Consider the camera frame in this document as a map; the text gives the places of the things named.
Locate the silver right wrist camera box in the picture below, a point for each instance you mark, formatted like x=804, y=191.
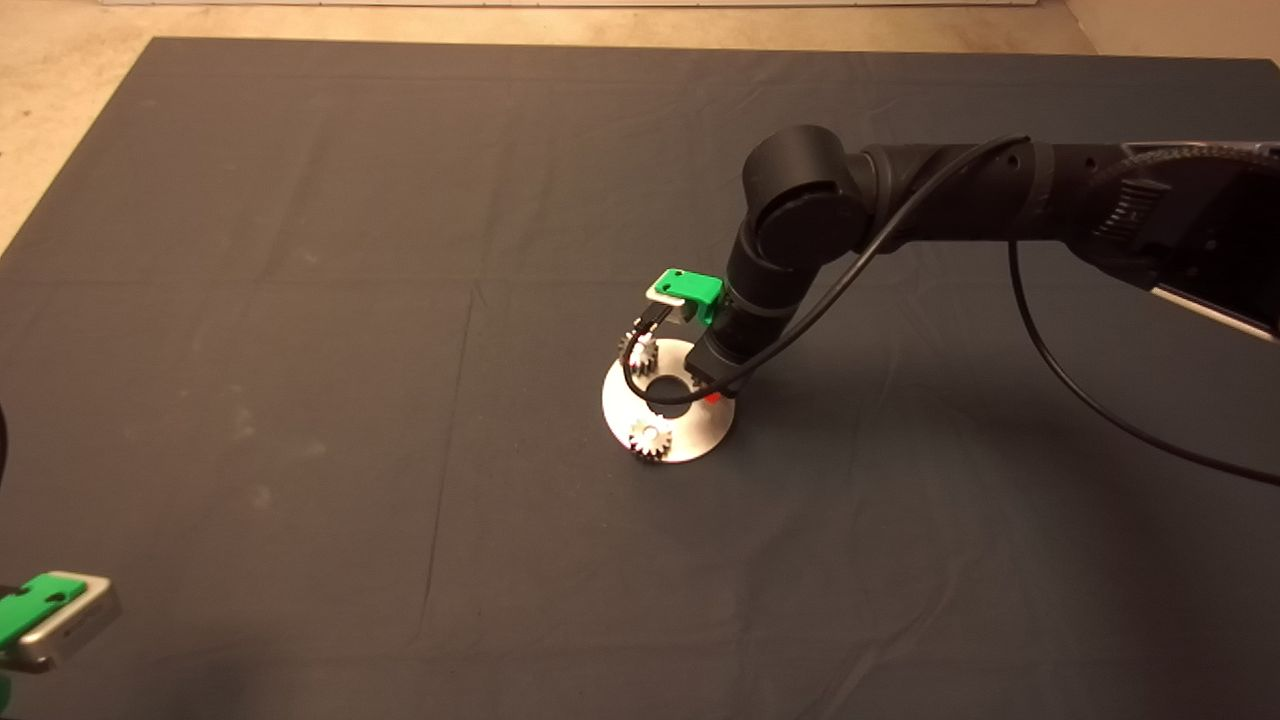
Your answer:
x=672, y=308

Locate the green left camera mount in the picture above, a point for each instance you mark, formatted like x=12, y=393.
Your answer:
x=35, y=605

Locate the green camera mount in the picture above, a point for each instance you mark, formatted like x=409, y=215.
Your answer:
x=690, y=288
x=35, y=605

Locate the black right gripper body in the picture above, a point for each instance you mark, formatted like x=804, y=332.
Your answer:
x=725, y=355

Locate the dark grey table cloth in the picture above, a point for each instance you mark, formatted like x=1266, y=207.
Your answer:
x=400, y=300

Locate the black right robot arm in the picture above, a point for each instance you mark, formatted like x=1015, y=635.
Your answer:
x=950, y=190

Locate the green right camera mount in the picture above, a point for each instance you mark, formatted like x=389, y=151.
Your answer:
x=690, y=288

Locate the small steel planetary gear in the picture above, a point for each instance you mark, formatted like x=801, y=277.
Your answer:
x=640, y=360
x=640, y=451

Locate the round metal carrier plate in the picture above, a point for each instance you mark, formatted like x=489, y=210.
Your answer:
x=700, y=435

